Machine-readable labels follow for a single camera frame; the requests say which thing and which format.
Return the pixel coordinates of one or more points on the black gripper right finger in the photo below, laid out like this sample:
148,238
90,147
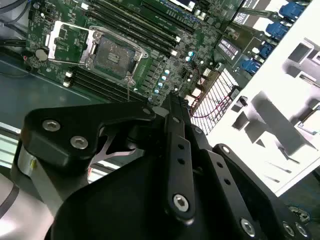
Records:
225,180

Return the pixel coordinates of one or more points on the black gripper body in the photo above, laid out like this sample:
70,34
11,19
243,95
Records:
120,205

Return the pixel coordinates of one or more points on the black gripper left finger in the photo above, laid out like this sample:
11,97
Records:
62,135

